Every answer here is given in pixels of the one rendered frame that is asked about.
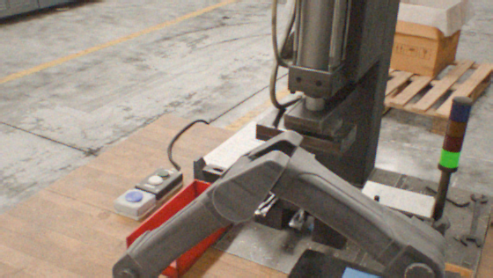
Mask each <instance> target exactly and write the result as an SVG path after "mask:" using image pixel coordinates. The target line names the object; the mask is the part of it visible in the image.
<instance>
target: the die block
mask: <svg viewBox="0 0 493 278"><path fill-rule="evenodd" d="M299 210H300V207H297V206H294V205H291V204H289V203H286V202H283V201H278V202H277V204H276V205H275V206H274V207H273V208H272V209H271V210H270V211H269V213H268V214H267V215H266V217H265V218H262V217H261V218H259V217H257V216H256V215H254V221H255V222H256V223H260V224H262V225H266V226H268V227H270V228H273V229H276V230H282V229H283V228H284V225H285V224H287V222H289V221H290V219H291V218H292V216H293V215H294V214H295V213H296V212H299ZM309 216H314V219H313V235H312V241H315V242H317V243H320V244H323V245H327V246H330V247H333V248H337V249H340V250H341V249H342V247H343V246H344V244H345V242H346V241H347V240H348V238H346V237H345V236H343V234H342V233H340V232H339V231H336V230H334V229H333V228H331V226H329V225H328V224H326V223H323V222H322V221H321V220H320V219H319V218H317V217H316V216H315V215H312V214H310V215H309Z"/></svg>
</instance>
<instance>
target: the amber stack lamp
mask: <svg viewBox="0 0 493 278"><path fill-rule="evenodd" d="M467 123H468V121H453V120H452V119H450V118H448V122H447V126H446V130H445V132H446V133H447V134H448V135H449V136H451V137H456V138H461V137H463V136H465V133H466V129H467Z"/></svg>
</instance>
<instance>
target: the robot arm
mask: <svg viewBox="0 0 493 278"><path fill-rule="evenodd" d="M303 139H304V138H303V136H301V135H299V134H298V133H296V132H293V131H285V132H283V133H282V134H280V135H277V136H276V137H274V138H272V139H270V140H269V141H266V142H265V143H262V144H261V145H259V146H258V147H256V148H253V149H251V150H249V151H247V152H246V153H245V154H243V155H240V156H239V158H238V160H237V161H236V162H234V163H232V165H230V166H229V167H228V168H227V169H225V170H224V171H223V172H222V173H221V175H220V176H219V177H221V178H219V179H218V180H217V181H216V182H215V183H214V184H211V185H210V187H209V188H208V189H207V190H206V191H205V192H202V194H201V195H200V196H198V197H197V198H196V199H194V200H193V201H191V202H190V203H189V204H188V205H187V206H186V207H184V208H183V209H182V210H180V212H179V213H177V214H176V215H174V216H172V218H170V219H169V220H168V221H166V222H165V223H163V224H162V225H161V226H159V227H158V228H157V229H156V230H154V231H149V230H147V231H146V232H145V233H144V234H143V235H141V236H140V237H139V238H137V239H136V240H135V241H134V242H133V243H132V245H131V246H130V247H129V249H127V250H126V252H125V253H124V254H123V255H122V256H121V257H120V258H119V259H118V260H117V261H116V262H115V263H114V265H113V267H112V276H113V278H159V276H160V275H161V272H163V271H164V270H166V269H167V268H168V267H169V266H170V264H171V263H173V262H174V261H176V260H177V259H178V258H179V257H180V256H181V255H182V254H185V253H186V252H187V251H189V250H190V249H192V248H193V247H194V246H195V245H198V244H200V243H201V242H202V241H203V240H204V239H205V238H208V237H209V236H210V235H211V234H213V233H214V232H216V231H217V230H220V229H222V228H225V227H226V226H228V225H230V224H231V223H233V224H234V225H237V224H239V222H246V221H247V220H249V219H250V218H252V217H253V215H254V213H255V212H256V210H257V209H258V208H259V207H260V206H261V203H262V202H263V200H264V199H265V198H266V197H267V195H268V194H269V192H271V193H272V194H274V195H276V196H277V197H278V198H280V199H284V200H287V201H290V202H291V203H293V204H295V205H297V206H299V207H301V208H302V209H304V210H306V211H307V212H308V213H310V214H312V215H315V216H316V217H317V218H319V219H320V220H321V221H322V222H323V223H326V224H328V225H329V226H331V228H333V229H334V230H336V231H339V232H340V233H342V234H343V236H345V237H346V238H348V239H349V240H350V241H353V242H354V243H355V244H357V246H359V247H360V248H361V249H362V250H365V251H366V252H367V254H368V255H369V257H370V258H371V259H372V260H375V261H376V262H378V263H379V264H380V265H381V266H382V267H384V269H383V272H384V273H386V274H388V276H390V277H391V278H468V277H463V276H460V272H454V271H451V270H445V258H446V247H447V245H446V242H445V239H444V237H443V236H442V235H441V233H439V232H438V231H435V230H433V228H431V227H430V226H429V225H428V224H426V223H424V222H422V221H421V220H419V219H418V218H416V217H414V216H412V217H411V219H410V218H408V217H407V216H405V215H403V214H402V213H401V212H400V211H392V210H391V209H390V208H388V207H386V206H384V205H382V204H381V203H380V202H376V201H375V200H373V199H372V198H371V197H370V196H368V195H366V194H363V193H362V192H361V191H359V190H358V189H356V188H355V187H354V186H352V185H350V184H349V183H347V182H346V181H345V180H343V179H341V178H338V176H336V175H335V174H333V173H332V172H331V171H329V170H328V169H327V168H325V167H324V166H323V165H321V163H318V162H317V161H316V160H315V159H314V157H313V155H310V154H309V153H308V152H306V150H304V149H302V148H299V145H300V143H301V142H302V140H303Z"/></svg>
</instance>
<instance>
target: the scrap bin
mask: <svg viewBox="0 0 493 278"><path fill-rule="evenodd" d="M210 185H211V184H210V183H206V182H203V181H201V180H198V179H194V180H193V181H192V182H191V183H189V184H188V185H187V186H186V187H184V188H183V189H182V190H181V191H180V192H178V193H177V194H176V195H175V196H174V197H173V198H172V199H171V200H169V201H168V202H167V203H165V205H164V206H163V207H162V208H159V209H158V210H157V211H156V212H155V213H154V214H153V215H152V216H149V217H148V219H147V220H145V221H144V222H143V223H142V224H139V226H138V227H137V228H135V229H134V230H133V231H132V232H130V233H129V234H128V236H127V237H126V246H127V249H129V247H130V246H131V245H132V243H133V242H134V241H135V240H136V239H137V238H139V237H140V236H141V235H143V234H144V233H145V232H146V231H147V230H149V231H154V230H156V229H157V228H158V227H159V226H161V225H162V224H163V223H165V222H166V221H168V220H169V219H170V218H172V216H174V215H176V214H177V213H179V212H180V210H182V209H183V208H184V207H186V206H187V205H188V204H189V203H190V202H191V201H193V200H194V199H196V198H197V197H198V196H200V195H201V194H202V192H205V191H206V190H207V189H208V188H209V187H210ZM231 225H232V223H231V224H230V225H228V226H226V227H225V228H222V229H220V230H217V231H216V232H214V233H213V234H211V235H210V236H209V237H208V238H205V239H204V240H203V241H202V242H201V243H200V244H198V245H195V246H194V247H193V248H192V249H190V250H189V251H187V252H186V253H185V254H182V255H181V256H180V257H179V258H178V259H177V260H176V261H174V262H173V263H171V264H170V266H169V267H168V268H167V269H166V270H164V271H163V272H161V274H162V275H165V276H167V277H169V278H181V277H182V276H183V275H184V274H185V273H186V272H187V271H188V270H189V269H190V268H191V267H192V266H193V265H194V263H195V262H197V261H198V260H199V259H200V258H201V257H202V255H203V254H204V253H206V251H207V250H208V249H209V248H210V246H211V245H213V244H214V243H215V242H216V241H217V239H218V237H220V236H221V235H222V234H223V233H224V231H225V230H226V229H228V228H229V227H230V226H231Z"/></svg>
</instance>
